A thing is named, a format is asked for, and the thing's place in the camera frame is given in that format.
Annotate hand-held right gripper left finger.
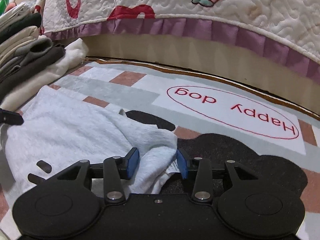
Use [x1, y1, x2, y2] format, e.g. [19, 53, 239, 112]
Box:
[56, 147, 140, 204]

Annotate checked floor rug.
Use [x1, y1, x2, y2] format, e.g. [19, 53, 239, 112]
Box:
[0, 57, 320, 240]

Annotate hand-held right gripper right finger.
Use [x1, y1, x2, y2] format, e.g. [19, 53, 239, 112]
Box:
[176, 149, 260, 203]

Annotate cream folded garment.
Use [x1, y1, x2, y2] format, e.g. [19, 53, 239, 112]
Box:
[0, 26, 40, 67]

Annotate white quilted bedspread red bears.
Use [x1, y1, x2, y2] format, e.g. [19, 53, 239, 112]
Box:
[32, 0, 320, 78]

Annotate grey folded garment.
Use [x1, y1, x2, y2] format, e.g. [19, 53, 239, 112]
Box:
[0, 37, 54, 75]

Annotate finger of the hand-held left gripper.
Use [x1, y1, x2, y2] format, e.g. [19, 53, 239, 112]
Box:
[0, 108, 24, 126]

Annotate white folded garment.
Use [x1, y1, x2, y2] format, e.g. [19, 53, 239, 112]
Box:
[0, 2, 32, 30]

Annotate light grey sweatshirt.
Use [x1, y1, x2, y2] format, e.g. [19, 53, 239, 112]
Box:
[0, 86, 178, 195]

